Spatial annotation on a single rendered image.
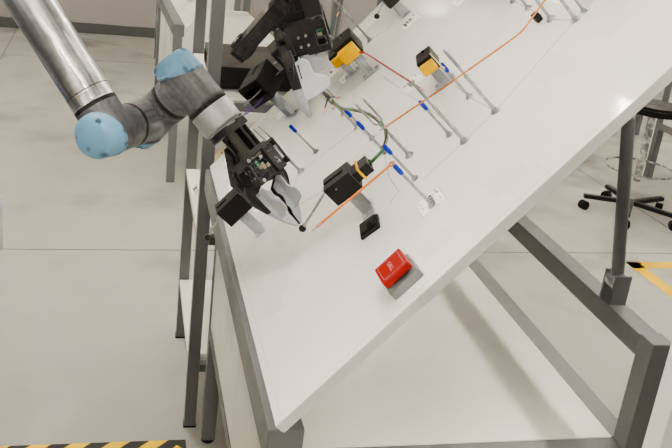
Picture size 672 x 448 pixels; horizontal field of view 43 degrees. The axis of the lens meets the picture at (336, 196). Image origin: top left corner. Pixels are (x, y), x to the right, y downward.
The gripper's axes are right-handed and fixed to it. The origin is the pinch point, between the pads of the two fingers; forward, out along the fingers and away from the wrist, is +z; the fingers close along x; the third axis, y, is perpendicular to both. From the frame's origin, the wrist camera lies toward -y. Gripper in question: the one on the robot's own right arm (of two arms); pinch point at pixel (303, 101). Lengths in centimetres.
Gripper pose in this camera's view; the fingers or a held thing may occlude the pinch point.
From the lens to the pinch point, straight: 140.5
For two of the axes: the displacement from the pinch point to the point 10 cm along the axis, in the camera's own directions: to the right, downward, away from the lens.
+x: -0.4, -5.1, 8.6
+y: 9.6, -2.5, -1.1
